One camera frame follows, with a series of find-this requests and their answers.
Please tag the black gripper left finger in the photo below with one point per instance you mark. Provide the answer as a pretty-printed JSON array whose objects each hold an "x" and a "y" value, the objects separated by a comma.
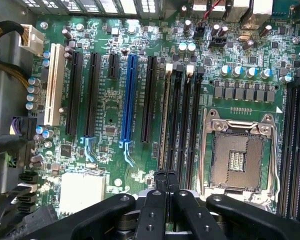
[{"x": 155, "y": 207}]

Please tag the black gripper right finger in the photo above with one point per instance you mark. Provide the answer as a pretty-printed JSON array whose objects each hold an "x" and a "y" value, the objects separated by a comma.
[{"x": 190, "y": 207}]

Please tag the RAM stick in slot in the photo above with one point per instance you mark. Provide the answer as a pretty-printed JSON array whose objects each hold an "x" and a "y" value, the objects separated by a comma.
[{"x": 165, "y": 112}]

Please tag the CPU socket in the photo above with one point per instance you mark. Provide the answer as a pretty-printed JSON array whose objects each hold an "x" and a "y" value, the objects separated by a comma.
[{"x": 237, "y": 160}]

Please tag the white square chipset heatsink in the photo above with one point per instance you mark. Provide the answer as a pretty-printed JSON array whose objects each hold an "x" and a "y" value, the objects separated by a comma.
[{"x": 82, "y": 193}]

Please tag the metal socket cover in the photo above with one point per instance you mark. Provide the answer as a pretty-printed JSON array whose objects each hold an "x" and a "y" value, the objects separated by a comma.
[{"x": 240, "y": 125}]

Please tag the long black expansion slot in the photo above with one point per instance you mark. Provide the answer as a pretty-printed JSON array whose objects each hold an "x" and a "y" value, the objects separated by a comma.
[
  {"x": 149, "y": 100},
  {"x": 73, "y": 95}
]

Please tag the green motherboard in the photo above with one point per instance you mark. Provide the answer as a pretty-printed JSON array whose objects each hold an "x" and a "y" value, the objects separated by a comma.
[{"x": 110, "y": 105}]

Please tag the black SATA port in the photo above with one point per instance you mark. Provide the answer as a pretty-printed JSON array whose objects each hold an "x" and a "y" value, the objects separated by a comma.
[
  {"x": 27, "y": 198},
  {"x": 26, "y": 208},
  {"x": 28, "y": 177}
]

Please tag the black expansion slot blue latch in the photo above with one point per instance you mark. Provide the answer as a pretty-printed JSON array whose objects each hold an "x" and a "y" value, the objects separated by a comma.
[{"x": 93, "y": 95}]

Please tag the silver blue-top capacitor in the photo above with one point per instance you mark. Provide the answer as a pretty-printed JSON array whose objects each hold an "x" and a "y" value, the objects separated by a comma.
[
  {"x": 224, "y": 70},
  {"x": 33, "y": 81},
  {"x": 265, "y": 73},
  {"x": 40, "y": 130},
  {"x": 30, "y": 106},
  {"x": 182, "y": 47},
  {"x": 31, "y": 97},
  {"x": 251, "y": 72},
  {"x": 32, "y": 89},
  {"x": 48, "y": 134},
  {"x": 237, "y": 71},
  {"x": 191, "y": 47}
]

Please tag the short black expansion slot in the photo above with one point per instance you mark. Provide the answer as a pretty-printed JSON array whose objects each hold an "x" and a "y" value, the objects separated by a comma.
[{"x": 113, "y": 66}]

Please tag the white PCI expansion slot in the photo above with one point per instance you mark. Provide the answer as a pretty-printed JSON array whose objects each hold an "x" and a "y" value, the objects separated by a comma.
[{"x": 53, "y": 85}]

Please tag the black fan header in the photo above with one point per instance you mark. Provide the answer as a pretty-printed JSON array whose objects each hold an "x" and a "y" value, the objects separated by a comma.
[{"x": 217, "y": 42}]

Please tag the grey metal PC case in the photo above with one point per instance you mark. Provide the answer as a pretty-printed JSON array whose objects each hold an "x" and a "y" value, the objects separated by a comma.
[{"x": 5, "y": 100}]

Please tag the white power connector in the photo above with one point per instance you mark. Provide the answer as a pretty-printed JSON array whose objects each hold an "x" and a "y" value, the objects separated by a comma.
[{"x": 33, "y": 40}]

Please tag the metal rear port block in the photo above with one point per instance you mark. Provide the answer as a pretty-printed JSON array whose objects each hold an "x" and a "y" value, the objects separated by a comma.
[{"x": 257, "y": 10}]

